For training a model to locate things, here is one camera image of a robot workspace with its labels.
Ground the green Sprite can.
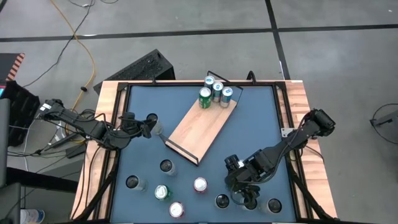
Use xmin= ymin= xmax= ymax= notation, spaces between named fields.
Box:
xmin=154 ymin=184 xmax=174 ymax=202
xmin=198 ymin=87 xmax=213 ymax=110

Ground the Celsius Arctic Vibe can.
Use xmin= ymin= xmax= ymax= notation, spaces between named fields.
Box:
xmin=159 ymin=159 xmax=178 ymax=178

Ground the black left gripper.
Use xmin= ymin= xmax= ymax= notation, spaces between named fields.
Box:
xmin=119 ymin=111 xmax=158 ymax=139

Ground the yellow floor cable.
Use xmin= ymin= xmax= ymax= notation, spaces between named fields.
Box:
xmin=49 ymin=0 xmax=96 ymax=144

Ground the black crate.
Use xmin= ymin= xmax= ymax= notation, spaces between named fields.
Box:
xmin=0 ymin=80 xmax=41 ymax=147

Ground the orange black striped panel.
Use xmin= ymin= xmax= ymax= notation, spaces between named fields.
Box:
xmin=0 ymin=52 xmax=25 ymax=82

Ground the blue silver Red Bull can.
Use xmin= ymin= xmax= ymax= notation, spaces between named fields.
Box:
xmin=220 ymin=86 xmax=234 ymax=109
xmin=203 ymin=75 xmax=216 ymax=91
xmin=212 ymin=81 xmax=224 ymax=103

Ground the red Coca-Cola Star Wars can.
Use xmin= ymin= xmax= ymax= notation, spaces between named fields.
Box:
xmin=193 ymin=177 xmax=209 ymax=195

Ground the black power adapter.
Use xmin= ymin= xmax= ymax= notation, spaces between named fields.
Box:
xmin=65 ymin=144 xmax=87 ymax=159

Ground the white blue container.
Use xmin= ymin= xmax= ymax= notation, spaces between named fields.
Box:
xmin=20 ymin=208 xmax=46 ymax=224

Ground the black floor cable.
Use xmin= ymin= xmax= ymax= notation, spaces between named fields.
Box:
xmin=21 ymin=0 xmax=96 ymax=88

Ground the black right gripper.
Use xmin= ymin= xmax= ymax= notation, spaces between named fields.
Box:
xmin=224 ymin=154 xmax=271 ymax=206

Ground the grey stand foot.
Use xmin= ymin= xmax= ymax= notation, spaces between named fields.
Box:
xmin=369 ymin=103 xmax=398 ymax=144

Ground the white Celsius can yellow band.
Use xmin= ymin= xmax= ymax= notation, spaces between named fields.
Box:
xmin=215 ymin=194 xmax=231 ymax=210

